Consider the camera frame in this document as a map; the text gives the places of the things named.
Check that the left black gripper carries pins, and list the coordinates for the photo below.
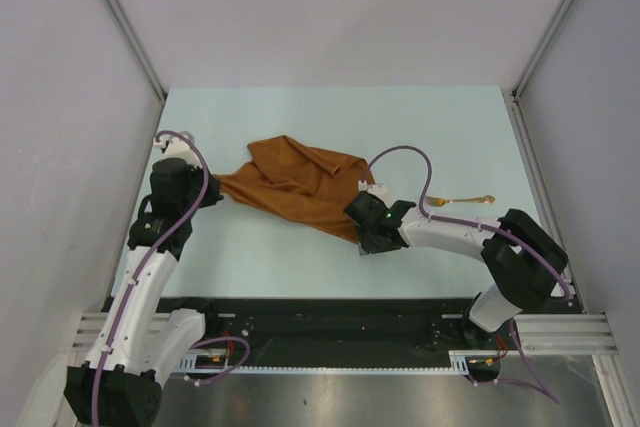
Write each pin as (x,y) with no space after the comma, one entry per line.
(213,195)

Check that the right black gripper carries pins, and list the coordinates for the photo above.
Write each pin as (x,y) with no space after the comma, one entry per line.
(366,245)

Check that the gold fork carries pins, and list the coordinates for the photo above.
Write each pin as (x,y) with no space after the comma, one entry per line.
(441,202)

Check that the orange cloth napkin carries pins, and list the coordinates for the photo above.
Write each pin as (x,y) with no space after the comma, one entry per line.
(298,183)

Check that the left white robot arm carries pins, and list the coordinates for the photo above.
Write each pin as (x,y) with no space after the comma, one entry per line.
(120,382)

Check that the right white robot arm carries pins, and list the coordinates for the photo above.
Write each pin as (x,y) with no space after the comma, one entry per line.
(525,263)

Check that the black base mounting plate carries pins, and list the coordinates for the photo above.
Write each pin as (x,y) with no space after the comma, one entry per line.
(339,334)

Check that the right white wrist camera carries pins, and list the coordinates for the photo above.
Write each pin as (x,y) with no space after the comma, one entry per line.
(380,191)

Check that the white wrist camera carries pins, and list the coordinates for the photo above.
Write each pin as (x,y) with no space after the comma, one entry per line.
(380,191)
(172,146)

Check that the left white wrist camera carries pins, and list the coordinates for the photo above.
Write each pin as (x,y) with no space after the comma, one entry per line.
(172,146)

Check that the aluminium right side rail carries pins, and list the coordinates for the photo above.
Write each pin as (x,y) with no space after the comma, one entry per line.
(533,169)

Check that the aluminium front frame rail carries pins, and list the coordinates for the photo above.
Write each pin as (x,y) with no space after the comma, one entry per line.
(554,334)

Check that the left corner aluminium post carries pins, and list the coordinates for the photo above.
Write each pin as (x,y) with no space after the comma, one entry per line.
(132,41)

